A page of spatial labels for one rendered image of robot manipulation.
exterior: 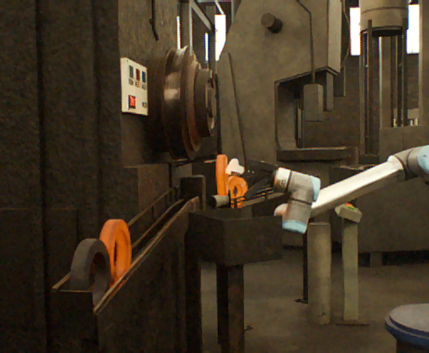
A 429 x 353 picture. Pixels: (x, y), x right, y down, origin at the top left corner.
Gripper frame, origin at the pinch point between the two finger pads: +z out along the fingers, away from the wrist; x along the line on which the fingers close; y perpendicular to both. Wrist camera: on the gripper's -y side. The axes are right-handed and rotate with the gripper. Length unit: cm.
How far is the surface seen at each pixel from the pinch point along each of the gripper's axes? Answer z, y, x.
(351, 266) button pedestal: -68, -39, -83
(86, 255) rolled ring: 14, -17, 95
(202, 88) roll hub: 16.7, 28.3, -7.3
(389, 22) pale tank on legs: -130, 264, -858
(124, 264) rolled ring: 12, -26, 66
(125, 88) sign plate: 35.9, 20.6, 26.6
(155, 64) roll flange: 38, 33, -7
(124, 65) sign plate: 38, 28, 26
